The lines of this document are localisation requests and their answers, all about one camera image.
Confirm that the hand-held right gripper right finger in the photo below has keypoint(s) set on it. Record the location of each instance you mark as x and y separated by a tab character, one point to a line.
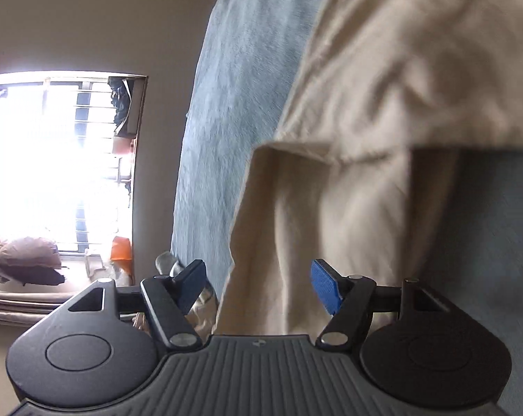
324	286

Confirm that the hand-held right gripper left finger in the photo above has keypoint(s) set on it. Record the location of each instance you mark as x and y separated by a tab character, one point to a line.
192	286

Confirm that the beige pants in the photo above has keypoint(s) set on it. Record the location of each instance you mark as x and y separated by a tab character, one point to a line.
374	95

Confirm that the orange bag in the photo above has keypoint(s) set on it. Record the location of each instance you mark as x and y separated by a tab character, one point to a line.
121	249

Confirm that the window grille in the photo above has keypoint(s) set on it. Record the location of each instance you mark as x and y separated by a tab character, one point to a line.
83	160

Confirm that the grey cloth bundle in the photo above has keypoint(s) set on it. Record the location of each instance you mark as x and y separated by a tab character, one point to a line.
25	255

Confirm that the grey curtain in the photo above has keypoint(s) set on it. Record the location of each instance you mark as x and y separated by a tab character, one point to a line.
18	307

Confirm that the cardboard box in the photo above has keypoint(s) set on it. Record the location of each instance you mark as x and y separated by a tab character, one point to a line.
133	112

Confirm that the grey blue blanket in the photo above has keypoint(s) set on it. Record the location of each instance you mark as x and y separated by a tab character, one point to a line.
240	95

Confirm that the black cloth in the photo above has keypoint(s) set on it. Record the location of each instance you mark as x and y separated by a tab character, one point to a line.
119	99

